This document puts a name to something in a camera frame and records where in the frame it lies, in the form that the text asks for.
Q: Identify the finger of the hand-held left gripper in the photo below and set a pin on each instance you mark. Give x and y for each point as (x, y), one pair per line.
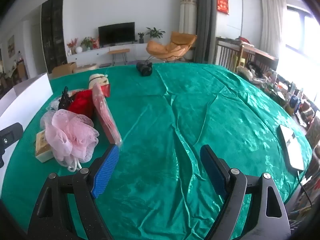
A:
(10, 135)

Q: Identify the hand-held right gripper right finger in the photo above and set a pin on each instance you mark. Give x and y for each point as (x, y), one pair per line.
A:
(210, 170)

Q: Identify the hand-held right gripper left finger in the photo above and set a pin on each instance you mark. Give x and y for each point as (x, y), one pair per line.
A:
(107, 165)

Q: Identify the black fuzzy toy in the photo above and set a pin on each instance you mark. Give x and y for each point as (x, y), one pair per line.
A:
(65, 100)

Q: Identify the red yarn skein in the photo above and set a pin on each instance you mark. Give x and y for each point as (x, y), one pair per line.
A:
(81, 103)

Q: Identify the black plastic bag roll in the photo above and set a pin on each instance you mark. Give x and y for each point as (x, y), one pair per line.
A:
(144, 70)

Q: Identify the beige soap box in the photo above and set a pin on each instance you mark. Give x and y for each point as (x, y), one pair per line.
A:
(41, 145)

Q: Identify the white cardboard box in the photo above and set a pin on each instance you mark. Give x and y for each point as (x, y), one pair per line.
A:
(25, 97)

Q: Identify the pink mesh bath loofah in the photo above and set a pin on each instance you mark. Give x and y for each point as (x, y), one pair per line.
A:
(72, 135)

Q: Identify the red flat plastic packet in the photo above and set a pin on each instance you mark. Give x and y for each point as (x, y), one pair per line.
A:
(105, 115)

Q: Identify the bag of cotton swabs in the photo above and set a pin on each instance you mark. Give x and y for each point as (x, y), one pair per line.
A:
(53, 105)

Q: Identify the green satin tablecloth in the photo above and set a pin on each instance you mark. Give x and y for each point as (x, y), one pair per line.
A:
(162, 130)

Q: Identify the wooden side cabinet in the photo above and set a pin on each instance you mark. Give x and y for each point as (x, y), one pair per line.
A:
(21, 70)

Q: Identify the dark red box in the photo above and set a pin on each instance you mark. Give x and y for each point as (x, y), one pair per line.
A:
(106, 90)

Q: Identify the brown cardboard box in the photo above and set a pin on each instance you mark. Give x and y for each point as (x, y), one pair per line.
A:
(63, 68)

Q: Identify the beige round stool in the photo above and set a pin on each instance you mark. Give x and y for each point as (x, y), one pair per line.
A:
(85, 68)

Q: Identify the pile of assorted clutter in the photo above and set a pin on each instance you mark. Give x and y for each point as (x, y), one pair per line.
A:
(282, 90)

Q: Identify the white globe lamp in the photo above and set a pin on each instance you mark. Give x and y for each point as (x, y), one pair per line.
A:
(79, 49)

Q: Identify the red flowers in vase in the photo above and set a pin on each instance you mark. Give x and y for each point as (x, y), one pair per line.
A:
(71, 43)

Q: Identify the white television cabinet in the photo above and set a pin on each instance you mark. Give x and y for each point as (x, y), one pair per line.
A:
(100, 52)

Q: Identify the dark tall cabinet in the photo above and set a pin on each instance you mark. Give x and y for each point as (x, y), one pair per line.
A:
(53, 30)

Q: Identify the wooden bench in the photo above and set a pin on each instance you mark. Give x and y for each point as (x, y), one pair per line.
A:
(118, 51)

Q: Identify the wooden slatted crib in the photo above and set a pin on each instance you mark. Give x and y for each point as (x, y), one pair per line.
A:
(225, 52)

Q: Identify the potted plant with red flowers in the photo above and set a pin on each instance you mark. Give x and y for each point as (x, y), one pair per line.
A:
(87, 42)

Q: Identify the orange lounge chair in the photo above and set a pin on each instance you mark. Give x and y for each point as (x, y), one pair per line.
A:
(172, 46)

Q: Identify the small green potted plant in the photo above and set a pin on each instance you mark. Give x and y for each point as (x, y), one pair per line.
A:
(141, 38)

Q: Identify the black television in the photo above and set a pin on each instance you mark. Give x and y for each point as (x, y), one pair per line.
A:
(116, 33)

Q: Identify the large green potted plant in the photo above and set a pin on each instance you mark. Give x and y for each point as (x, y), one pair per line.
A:
(155, 32)

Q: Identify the grey curtain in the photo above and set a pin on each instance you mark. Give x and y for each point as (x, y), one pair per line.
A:
(203, 17)

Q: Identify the white standing air conditioner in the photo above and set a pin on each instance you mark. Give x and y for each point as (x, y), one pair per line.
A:
(187, 15)

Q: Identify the white curtain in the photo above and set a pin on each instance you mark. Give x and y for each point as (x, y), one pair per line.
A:
(272, 22)

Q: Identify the window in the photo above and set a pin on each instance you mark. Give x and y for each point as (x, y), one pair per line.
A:
(302, 30)

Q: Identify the framed wall painting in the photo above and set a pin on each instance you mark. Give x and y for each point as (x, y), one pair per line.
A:
(11, 46)

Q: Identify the red wall hanging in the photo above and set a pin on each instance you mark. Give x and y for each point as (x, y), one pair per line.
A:
(222, 4)

